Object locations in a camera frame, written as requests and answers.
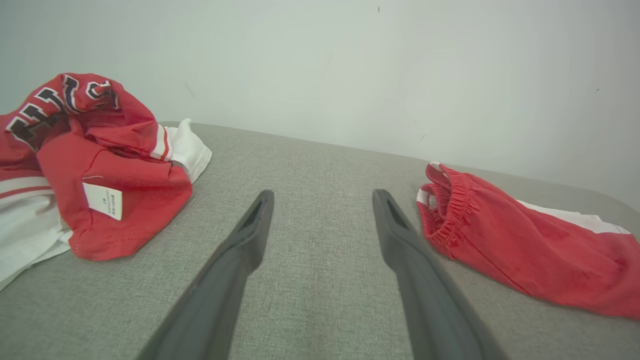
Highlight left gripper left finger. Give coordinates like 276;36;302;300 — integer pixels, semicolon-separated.
135;189;275;360

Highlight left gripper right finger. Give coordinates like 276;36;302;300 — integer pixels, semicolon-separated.
372;189;509;360

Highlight red shorts with white trim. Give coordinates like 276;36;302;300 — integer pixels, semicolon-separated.
416;161;640;321

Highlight red and white jersey shirt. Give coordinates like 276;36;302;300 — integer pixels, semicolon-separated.
0;73;213;292

